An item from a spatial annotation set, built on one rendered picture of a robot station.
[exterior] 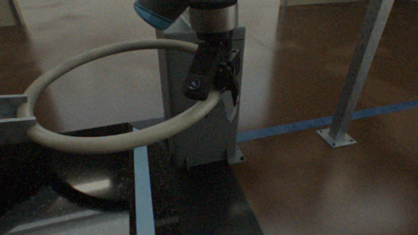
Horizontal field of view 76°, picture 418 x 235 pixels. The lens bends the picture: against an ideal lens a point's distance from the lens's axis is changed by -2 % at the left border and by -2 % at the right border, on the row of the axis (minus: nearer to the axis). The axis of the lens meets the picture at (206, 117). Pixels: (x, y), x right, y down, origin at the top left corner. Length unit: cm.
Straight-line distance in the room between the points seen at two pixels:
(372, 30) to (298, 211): 107
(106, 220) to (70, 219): 6
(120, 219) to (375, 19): 160
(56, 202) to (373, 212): 153
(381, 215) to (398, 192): 23
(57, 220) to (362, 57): 169
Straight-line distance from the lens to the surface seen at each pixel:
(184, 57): 133
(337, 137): 211
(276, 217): 154
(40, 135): 58
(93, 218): 52
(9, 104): 71
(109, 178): 57
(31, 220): 56
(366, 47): 182
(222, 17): 50
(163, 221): 55
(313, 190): 172
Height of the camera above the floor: 122
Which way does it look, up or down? 34 degrees down
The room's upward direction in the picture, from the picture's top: straight up
